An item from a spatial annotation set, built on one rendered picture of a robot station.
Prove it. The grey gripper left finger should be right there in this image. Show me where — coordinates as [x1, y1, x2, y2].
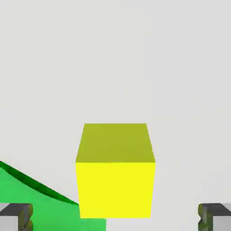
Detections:
[0, 203, 33, 231]

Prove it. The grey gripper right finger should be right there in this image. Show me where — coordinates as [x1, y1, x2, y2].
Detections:
[198, 203, 231, 231]

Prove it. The small yellow cube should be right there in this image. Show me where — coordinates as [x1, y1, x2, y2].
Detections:
[75, 123, 156, 219]

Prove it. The large green box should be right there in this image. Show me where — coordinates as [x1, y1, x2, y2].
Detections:
[0, 160, 107, 231]

